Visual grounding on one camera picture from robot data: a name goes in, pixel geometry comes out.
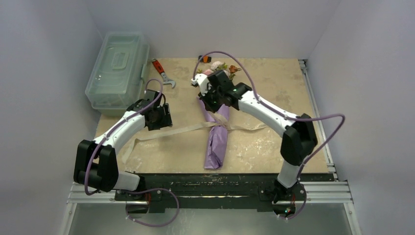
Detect pink rose stem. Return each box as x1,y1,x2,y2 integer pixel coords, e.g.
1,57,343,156
196,68,214,76

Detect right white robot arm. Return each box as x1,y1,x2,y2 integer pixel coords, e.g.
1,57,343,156
190,70,318,200

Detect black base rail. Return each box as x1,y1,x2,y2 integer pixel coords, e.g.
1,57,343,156
115,173,334,213

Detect orange handled adjustable wrench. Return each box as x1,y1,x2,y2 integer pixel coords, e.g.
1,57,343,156
151,59,176,88

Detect small orange black tool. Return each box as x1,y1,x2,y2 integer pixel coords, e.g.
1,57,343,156
198,55,211,63

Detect pink purple wrapping paper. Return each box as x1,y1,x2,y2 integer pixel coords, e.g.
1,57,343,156
198,100,230,170

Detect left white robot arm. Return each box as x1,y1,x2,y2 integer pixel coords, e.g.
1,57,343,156
73,90,172,200

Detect white and orange rose stems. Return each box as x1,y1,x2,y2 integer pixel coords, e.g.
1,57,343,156
210,61,242,81

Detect beige ribbon strip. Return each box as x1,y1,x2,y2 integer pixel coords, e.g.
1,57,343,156
121,112,268,164

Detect clear plastic storage box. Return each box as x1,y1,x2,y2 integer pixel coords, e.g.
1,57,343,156
85,31,150,117

